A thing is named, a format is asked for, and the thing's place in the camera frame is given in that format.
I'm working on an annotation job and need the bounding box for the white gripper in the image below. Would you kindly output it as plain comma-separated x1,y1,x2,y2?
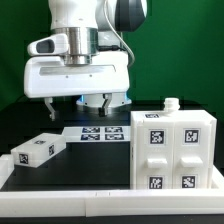
24,34,129,121

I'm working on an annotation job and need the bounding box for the white box part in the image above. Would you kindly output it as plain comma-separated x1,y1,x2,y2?
11,133,66,168

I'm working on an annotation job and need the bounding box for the white cabinet body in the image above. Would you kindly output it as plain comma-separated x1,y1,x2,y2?
130,98,217,190

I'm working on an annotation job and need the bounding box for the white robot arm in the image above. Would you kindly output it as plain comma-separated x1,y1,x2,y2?
24,0,147,116

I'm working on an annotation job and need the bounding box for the white flat tag plate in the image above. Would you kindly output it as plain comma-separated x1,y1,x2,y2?
62,126,130,143

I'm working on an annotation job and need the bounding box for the white U-shaped frame fence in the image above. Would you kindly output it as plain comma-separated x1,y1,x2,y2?
0,154,224,217

